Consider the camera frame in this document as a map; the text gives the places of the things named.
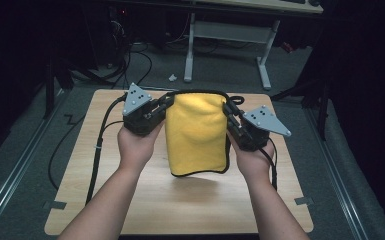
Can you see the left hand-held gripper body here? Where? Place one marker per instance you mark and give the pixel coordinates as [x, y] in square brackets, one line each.
[140, 120]

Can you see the black keyboard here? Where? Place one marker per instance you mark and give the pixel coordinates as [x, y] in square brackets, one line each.
[293, 1]

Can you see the metal floor rail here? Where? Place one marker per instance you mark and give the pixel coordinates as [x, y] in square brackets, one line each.
[336, 178]
[15, 171]

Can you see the black computer mouse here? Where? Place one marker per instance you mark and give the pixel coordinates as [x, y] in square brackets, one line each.
[314, 2]

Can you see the white desk with metal frame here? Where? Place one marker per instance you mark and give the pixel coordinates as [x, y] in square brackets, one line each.
[233, 31]

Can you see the dark computer tower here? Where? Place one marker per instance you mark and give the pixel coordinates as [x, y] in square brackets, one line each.
[116, 33]

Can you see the small red object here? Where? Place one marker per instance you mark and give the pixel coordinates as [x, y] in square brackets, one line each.
[287, 47]

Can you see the crumpled white paper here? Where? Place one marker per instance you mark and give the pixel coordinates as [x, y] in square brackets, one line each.
[172, 78]

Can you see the person's right hand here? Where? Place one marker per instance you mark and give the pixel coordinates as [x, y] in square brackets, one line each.
[255, 163]

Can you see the grey tape piece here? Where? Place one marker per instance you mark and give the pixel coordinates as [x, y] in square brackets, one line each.
[56, 205]
[303, 200]

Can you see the black metal stand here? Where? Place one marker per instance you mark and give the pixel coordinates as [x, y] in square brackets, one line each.
[49, 93]
[322, 113]

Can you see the yellow towel with black trim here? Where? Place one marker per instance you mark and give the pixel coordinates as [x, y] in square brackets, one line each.
[196, 133]

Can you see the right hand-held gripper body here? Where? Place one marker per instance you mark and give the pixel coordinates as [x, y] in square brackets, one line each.
[255, 136]

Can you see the person's left hand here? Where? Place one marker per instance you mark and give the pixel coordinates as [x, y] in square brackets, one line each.
[136, 148]

